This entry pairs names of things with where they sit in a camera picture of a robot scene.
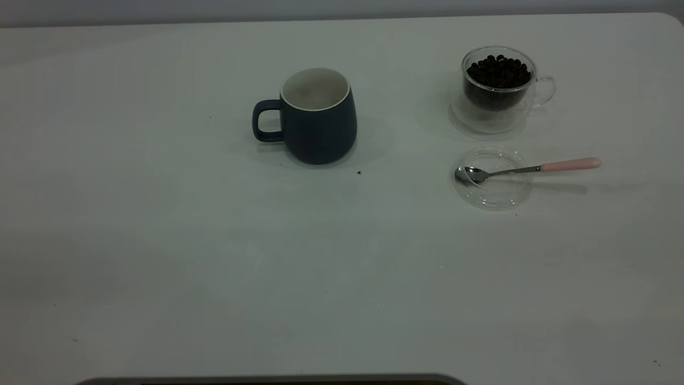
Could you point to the dark grey-blue ceramic mug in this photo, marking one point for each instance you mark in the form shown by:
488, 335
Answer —
320, 133

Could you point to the clear double-wall glass mug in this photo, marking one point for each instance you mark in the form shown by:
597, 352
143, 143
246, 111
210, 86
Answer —
494, 120

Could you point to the dark coffee beans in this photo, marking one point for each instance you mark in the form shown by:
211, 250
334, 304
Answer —
498, 77

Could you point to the clear glass saucer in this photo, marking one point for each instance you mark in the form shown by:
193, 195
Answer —
494, 195

